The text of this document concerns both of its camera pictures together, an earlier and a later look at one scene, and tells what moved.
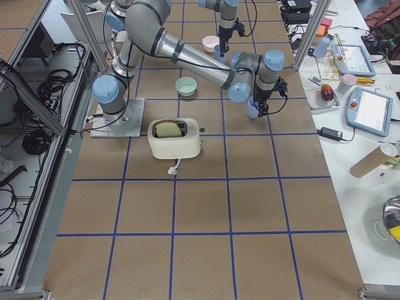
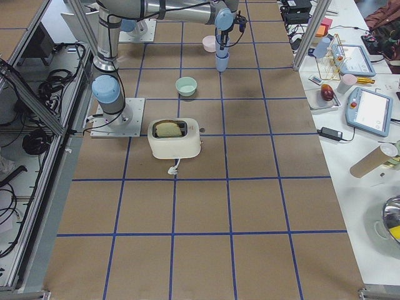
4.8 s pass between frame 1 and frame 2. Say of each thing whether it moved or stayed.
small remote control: stayed
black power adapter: stayed
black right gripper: moved
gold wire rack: stayed
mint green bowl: stayed
